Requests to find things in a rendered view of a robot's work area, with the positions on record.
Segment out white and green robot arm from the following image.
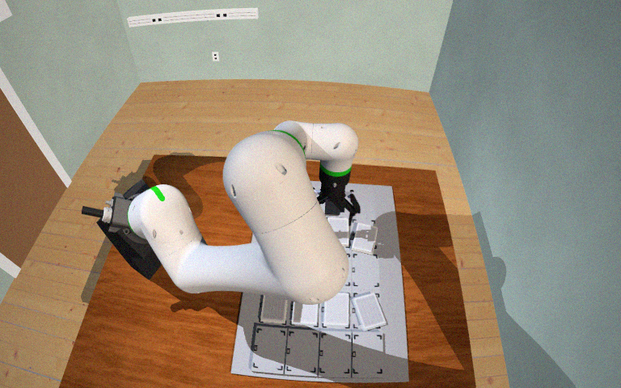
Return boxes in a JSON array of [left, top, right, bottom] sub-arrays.
[[82, 120, 358, 305]]

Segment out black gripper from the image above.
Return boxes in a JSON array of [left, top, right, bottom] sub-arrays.
[[313, 183, 361, 226]]

